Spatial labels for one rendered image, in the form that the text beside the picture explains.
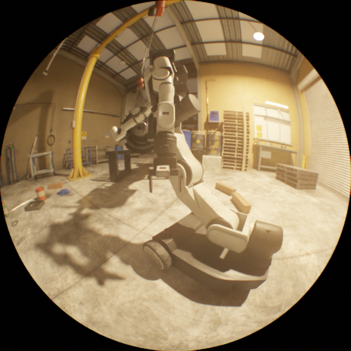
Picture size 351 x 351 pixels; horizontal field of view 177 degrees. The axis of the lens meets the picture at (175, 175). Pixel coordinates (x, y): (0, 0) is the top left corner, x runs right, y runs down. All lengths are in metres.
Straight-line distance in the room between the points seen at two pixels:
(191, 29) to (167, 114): 6.28
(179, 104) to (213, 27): 6.05
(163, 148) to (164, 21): 6.34
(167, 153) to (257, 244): 0.52
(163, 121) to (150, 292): 0.77
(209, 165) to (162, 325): 3.56
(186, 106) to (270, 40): 6.89
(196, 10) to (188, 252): 6.61
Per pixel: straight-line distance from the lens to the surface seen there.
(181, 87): 0.78
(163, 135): 0.40
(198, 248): 0.63
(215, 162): 3.55
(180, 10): 6.31
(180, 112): 0.62
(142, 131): 1.13
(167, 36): 6.77
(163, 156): 0.40
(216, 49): 7.00
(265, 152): 5.21
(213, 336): 0.67
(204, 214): 0.57
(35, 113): 7.12
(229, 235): 0.51
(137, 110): 0.97
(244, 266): 0.62
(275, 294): 0.85
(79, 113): 3.60
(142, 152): 1.24
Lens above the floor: 0.65
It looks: 14 degrees down
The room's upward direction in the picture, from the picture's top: 1 degrees clockwise
